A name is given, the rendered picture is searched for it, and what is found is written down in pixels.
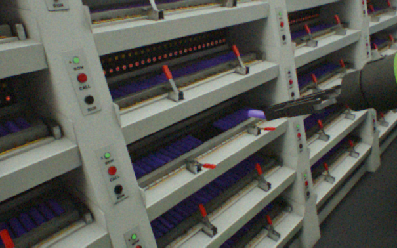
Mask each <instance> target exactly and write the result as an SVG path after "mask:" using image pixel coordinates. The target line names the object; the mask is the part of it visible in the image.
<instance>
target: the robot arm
mask: <svg viewBox="0 0 397 248"><path fill-rule="evenodd" d="M371 53H372V57H373V58H372V60H370V61H368V62H366V63H365V64H364V66H363V68H362V69H360V70H356V71H353V72H349V73H346V74H345V75H344V76H343V78H342V80H341V84H338V85H334V86H332V87H330V88H328V89H324V90H321V91H318V92H315V93H311V94H308V95H302V96H301V98H296V99H295V100H294V99H292V100H288V101H285V102H280V103H277V104H273V105H270V106H269V108H265V109H263V112H264V115H265V118H266V121H267V122H268V121H273V120H277V119H281V118H285V117H286V118H288V119H289V118H292V117H298V116H299V115H306V114H314V113H323V112H325V110H326V109H329V108H332V109H334V108H338V107H341V104H346V105H347V106H348V107H349V108H350V109H351V110H353V111H360V110H366V109H370V108H373V109H374V110H376V111H378V112H380V111H384V110H392V111H393V112H394V113H396V112H397V53H395V54H392V55H386V54H385V55H384V56H380V55H379V53H378V52H377V49H375V50H373V51H371Z"/></svg>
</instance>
